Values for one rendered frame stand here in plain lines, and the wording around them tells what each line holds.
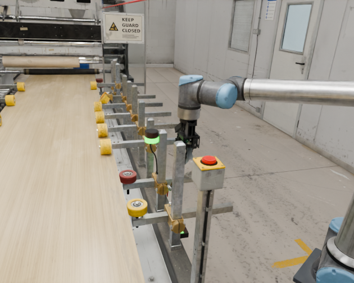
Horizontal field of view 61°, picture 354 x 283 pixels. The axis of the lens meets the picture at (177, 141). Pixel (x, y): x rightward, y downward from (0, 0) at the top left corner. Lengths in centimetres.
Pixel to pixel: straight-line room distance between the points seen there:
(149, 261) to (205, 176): 66
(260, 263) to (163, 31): 884
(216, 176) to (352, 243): 53
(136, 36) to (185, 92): 267
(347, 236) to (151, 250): 78
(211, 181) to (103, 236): 44
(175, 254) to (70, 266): 46
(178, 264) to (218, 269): 102
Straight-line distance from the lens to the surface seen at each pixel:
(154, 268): 135
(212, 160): 81
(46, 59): 379
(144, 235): 150
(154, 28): 1027
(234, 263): 232
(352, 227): 112
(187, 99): 114
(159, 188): 138
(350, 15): 414
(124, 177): 138
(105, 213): 117
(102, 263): 98
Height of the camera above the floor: 158
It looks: 22 degrees down
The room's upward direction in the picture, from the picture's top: 3 degrees clockwise
